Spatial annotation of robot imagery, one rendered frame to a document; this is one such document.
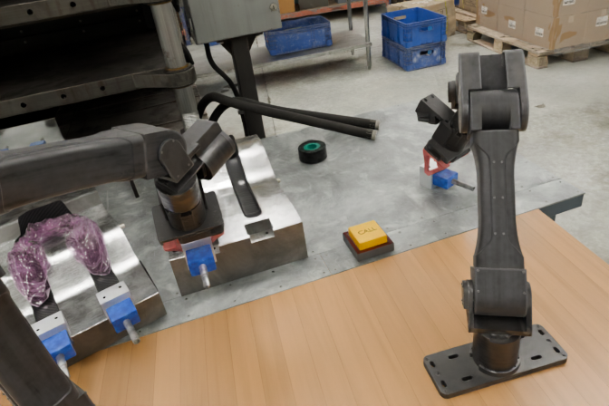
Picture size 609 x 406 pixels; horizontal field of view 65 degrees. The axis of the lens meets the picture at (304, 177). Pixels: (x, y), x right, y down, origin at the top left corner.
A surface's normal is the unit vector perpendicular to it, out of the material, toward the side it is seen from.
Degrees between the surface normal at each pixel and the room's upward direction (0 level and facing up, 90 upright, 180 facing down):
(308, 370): 0
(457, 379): 0
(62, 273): 29
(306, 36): 93
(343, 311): 0
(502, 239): 51
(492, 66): 64
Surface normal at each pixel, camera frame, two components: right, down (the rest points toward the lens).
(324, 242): -0.13, -0.86
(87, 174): 0.81, 0.25
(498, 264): -0.23, -0.15
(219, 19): 0.31, 0.44
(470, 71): -0.22, -0.36
